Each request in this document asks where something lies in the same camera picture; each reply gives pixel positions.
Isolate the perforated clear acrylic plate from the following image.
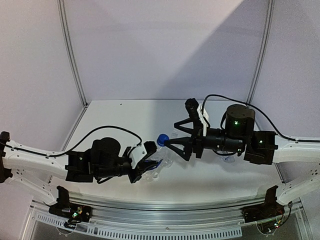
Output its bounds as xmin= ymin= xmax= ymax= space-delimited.
xmin=22 ymin=204 xmax=311 ymax=240

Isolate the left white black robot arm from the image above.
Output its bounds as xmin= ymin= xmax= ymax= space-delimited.
xmin=0 ymin=131 xmax=159 ymax=204

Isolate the aluminium front rail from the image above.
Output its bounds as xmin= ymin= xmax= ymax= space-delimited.
xmin=31 ymin=192 xmax=303 ymax=226

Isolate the blue Pepsi bottle cap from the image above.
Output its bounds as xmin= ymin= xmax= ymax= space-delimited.
xmin=156 ymin=133 xmax=170 ymax=147

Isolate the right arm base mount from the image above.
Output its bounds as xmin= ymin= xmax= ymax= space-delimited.
xmin=241 ymin=185 xmax=293 ymax=228

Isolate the Pepsi bottle blue label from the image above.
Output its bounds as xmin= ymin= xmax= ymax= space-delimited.
xmin=142 ymin=146 xmax=173 ymax=183

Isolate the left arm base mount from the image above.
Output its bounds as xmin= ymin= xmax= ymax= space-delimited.
xmin=48 ymin=186 xmax=93 ymax=229

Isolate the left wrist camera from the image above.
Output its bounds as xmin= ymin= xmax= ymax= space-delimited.
xmin=126 ymin=141 xmax=158 ymax=169

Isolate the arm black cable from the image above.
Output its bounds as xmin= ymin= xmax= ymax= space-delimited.
xmin=0 ymin=125 xmax=143 ymax=158
xmin=202 ymin=94 xmax=320 ymax=143

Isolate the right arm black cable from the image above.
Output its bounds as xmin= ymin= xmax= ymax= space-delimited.
xmin=202 ymin=94 xmax=320 ymax=143

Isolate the clear white bottle cap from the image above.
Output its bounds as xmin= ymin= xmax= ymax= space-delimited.
xmin=151 ymin=172 xmax=160 ymax=181

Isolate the clear ribbed plastic bottle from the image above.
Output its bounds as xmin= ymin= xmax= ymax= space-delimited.
xmin=169 ymin=129 xmax=179 ymax=139

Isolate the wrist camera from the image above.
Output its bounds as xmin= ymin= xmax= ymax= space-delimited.
xmin=126 ymin=141 xmax=158 ymax=169
xmin=185 ymin=98 xmax=210 ymax=137

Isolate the left aluminium corner post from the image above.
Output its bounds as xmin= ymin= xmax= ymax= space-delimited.
xmin=57 ymin=0 xmax=89 ymax=108

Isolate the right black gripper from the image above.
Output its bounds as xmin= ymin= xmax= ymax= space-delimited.
xmin=163 ymin=117 xmax=244 ymax=161

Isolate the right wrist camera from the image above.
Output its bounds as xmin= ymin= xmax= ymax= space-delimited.
xmin=185 ymin=98 xmax=210 ymax=137

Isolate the crushed clear plastic bottle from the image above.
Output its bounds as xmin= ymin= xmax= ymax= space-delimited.
xmin=213 ymin=150 xmax=236 ymax=164

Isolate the aluminium corner post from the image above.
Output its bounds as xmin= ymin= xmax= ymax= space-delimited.
xmin=57 ymin=0 xmax=89 ymax=108
xmin=246 ymin=0 xmax=275 ymax=104

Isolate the right aluminium corner post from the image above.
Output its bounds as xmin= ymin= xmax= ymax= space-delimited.
xmin=246 ymin=0 xmax=275 ymax=104

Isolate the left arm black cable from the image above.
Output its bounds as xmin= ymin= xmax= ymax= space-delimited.
xmin=0 ymin=125 xmax=143 ymax=158

